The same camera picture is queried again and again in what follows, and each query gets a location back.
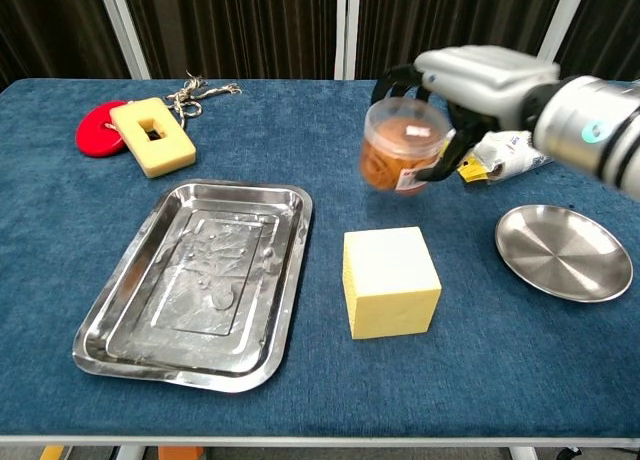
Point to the clear jar of rubber bands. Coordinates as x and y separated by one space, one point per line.
395 145

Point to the blue table cloth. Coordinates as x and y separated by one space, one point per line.
250 415

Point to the yellow cube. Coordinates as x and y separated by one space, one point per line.
390 285

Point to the red round disc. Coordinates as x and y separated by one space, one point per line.
92 135

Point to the right black-fingered white robot hand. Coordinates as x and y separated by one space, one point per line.
485 87

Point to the yellow floor tape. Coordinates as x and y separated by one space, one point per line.
52 454

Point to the white partition frame post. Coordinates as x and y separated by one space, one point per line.
346 30
122 30
562 20

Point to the white table leg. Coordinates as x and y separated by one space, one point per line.
524 454
131 454

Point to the round metal plate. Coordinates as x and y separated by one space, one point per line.
560 255

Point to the rectangular stainless steel tray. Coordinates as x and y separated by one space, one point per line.
195 280

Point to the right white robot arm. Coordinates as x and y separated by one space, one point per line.
590 130

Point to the white and yellow snack bag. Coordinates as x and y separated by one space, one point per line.
505 155

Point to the yellow rectangular block with hole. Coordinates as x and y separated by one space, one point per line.
170 155

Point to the orange floor object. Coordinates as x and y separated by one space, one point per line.
181 454

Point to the dark brown curtain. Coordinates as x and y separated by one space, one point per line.
450 15
610 30
235 30
50 30

